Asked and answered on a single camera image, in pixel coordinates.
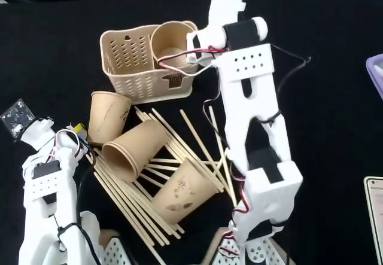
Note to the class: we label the beige plastic basket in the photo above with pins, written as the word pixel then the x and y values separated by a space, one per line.
pixel 128 76

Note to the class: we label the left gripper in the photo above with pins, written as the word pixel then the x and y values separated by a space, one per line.
pixel 64 145

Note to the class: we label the purple plastic container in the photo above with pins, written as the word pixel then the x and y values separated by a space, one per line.
pixel 376 73

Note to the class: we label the smartphone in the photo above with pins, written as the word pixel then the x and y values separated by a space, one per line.
pixel 375 217

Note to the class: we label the wooden chopstick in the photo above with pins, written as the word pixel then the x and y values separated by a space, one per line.
pixel 194 133
pixel 143 199
pixel 164 160
pixel 128 218
pixel 161 167
pixel 144 192
pixel 119 196
pixel 218 139
pixel 175 144
pixel 125 193
pixel 140 114
pixel 179 140
pixel 154 179

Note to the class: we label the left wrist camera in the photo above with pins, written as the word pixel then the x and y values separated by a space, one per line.
pixel 16 118

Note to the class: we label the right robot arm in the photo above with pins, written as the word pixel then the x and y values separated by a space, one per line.
pixel 236 67

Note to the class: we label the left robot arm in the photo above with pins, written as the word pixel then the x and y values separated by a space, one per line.
pixel 39 217

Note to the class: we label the brown paper cup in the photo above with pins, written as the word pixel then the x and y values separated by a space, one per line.
pixel 182 193
pixel 146 139
pixel 118 160
pixel 170 40
pixel 106 118
pixel 194 27

